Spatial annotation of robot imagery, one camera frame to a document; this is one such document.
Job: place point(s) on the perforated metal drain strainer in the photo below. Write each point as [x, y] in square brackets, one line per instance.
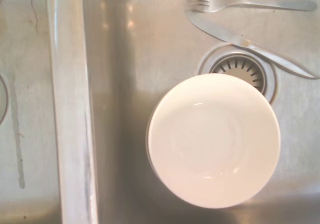
[2, 99]

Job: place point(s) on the slotted grey drain strainer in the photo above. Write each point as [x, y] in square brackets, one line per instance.
[252, 69]

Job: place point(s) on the silver table knife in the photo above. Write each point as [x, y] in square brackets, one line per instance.
[225, 34]

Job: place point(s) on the stainless steel double sink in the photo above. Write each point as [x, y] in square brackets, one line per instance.
[100, 109]

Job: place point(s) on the white ceramic bowl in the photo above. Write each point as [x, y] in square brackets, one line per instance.
[212, 144]

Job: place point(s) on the silver fork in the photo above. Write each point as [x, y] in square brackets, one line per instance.
[240, 3]

